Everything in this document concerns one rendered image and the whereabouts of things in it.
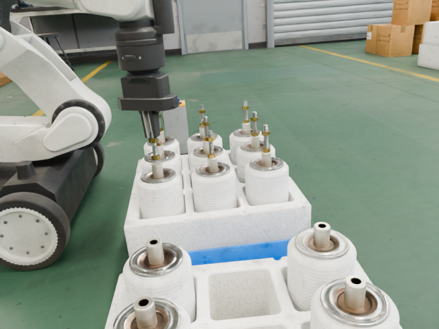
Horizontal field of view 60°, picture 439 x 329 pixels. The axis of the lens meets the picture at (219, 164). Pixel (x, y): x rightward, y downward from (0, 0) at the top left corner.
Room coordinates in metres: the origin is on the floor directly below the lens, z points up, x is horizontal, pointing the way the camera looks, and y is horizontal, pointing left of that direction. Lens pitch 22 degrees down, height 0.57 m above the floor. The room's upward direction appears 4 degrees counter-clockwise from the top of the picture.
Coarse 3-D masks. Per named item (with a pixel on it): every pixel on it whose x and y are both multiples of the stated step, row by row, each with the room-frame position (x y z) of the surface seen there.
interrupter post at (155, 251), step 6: (150, 240) 0.45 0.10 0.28; (156, 240) 0.45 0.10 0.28; (150, 246) 0.44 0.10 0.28; (156, 246) 0.44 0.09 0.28; (162, 246) 0.45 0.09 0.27; (150, 252) 0.44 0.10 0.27; (156, 252) 0.44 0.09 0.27; (162, 252) 0.44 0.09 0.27; (150, 258) 0.44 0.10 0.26; (156, 258) 0.44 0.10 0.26; (162, 258) 0.44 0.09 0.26; (156, 264) 0.44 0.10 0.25
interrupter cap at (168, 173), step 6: (168, 168) 0.78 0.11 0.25; (144, 174) 0.75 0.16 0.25; (150, 174) 0.75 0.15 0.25; (168, 174) 0.75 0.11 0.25; (174, 174) 0.74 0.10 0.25; (144, 180) 0.72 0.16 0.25; (150, 180) 0.72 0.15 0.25; (156, 180) 0.72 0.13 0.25; (162, 180) 0.71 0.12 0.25; (168, 180) 0.72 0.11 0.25
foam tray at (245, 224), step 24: (192, 192) 0.80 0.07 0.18; (240, 192) 0.78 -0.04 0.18; (168, 216) 0.70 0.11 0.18; (192, 216) 0.69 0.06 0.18; (216, 216) 0.68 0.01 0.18; (240, 216) 0.68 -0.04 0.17; (264, 216) 0.69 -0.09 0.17; (288, 216) 0.69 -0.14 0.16; (144, 240) 0.67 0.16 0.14; (168, 240) 0.67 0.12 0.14; (192, 240) 0.68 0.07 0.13; (216, 240) 0.68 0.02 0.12; (240, 240) 0.68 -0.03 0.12; (264, 240) 0.69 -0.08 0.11
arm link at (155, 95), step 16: (128, 48) 0.70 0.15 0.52; (144, 48) 0.70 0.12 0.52; (160, 48) 0.73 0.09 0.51; (128, 64) 0.71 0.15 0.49; (144, 64) 0.70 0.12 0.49; (160, 64) 0.72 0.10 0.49; (128, 80) 0.73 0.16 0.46; (144, 80) 0.72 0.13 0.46; (160, 80) 0.71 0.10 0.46; (128, 96) 0.73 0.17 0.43; (144, 96) 0.72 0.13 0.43; (160, 96) 0.71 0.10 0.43; (176, 96) 0.73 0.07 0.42
